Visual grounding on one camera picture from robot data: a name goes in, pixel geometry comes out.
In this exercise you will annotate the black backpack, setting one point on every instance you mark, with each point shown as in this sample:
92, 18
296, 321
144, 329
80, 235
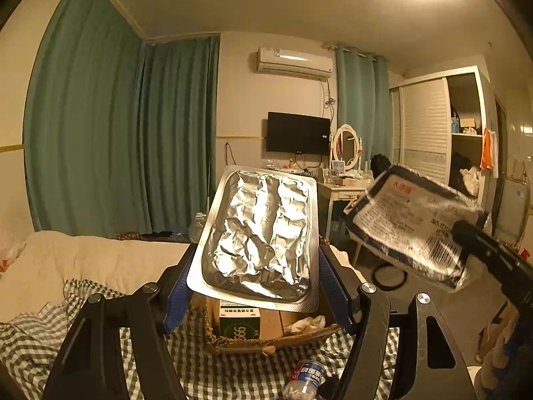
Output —
379, 164

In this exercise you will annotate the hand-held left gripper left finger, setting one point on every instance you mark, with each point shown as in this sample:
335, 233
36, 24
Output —
177, 300

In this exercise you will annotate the black flat television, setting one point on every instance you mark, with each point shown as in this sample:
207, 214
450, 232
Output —
297, 132

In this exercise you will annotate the small photo frame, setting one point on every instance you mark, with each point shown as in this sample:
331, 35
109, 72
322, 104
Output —
338, 167

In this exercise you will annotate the silver blister pack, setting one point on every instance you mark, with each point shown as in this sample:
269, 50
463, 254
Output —
258, 237

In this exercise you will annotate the clear plastic bottle blue label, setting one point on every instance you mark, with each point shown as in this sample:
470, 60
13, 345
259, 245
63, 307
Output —
306, 379

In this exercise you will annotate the wide teal curtain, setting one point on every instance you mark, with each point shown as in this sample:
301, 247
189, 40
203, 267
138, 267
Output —
83, 133

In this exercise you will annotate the dark-edged printed medicine packet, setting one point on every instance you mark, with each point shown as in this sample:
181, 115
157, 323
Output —
399, 221

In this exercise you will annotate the white oval vanity mirror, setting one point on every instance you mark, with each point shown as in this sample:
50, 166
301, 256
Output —
347, 143

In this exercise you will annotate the white appliance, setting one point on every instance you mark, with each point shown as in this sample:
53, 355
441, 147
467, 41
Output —
514, 212

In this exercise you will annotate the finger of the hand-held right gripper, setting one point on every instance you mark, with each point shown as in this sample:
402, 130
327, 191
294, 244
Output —
495, 258

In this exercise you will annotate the orange cloth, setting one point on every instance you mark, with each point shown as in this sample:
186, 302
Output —
487, 150

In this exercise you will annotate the green white medicine box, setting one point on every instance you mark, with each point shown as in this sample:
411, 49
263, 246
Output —
239, 325

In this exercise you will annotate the narrow teal curtain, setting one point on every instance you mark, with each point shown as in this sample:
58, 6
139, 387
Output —
360, 104

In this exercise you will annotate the grey white checked blanket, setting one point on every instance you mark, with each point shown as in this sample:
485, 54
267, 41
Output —
33, 337

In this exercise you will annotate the black hoop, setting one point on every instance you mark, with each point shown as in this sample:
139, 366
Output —
374, 277

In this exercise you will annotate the white air conditioner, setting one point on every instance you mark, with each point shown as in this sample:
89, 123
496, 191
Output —
291, 63

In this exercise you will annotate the crumpled clear plastic wrap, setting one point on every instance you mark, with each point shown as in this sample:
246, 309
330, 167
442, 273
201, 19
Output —
308, 324

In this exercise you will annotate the brown cardboard box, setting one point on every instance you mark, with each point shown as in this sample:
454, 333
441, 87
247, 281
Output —
275, 325

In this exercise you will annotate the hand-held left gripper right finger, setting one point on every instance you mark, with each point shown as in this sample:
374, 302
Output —
337, 296

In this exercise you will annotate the clear plastic jug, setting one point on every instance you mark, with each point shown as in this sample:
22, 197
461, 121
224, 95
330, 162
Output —
198, 227

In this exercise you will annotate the white louvred wardrobe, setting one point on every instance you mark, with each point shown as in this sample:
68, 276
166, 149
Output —
424, 125

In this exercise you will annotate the red white plastic bag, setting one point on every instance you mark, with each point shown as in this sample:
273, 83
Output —
8, 258

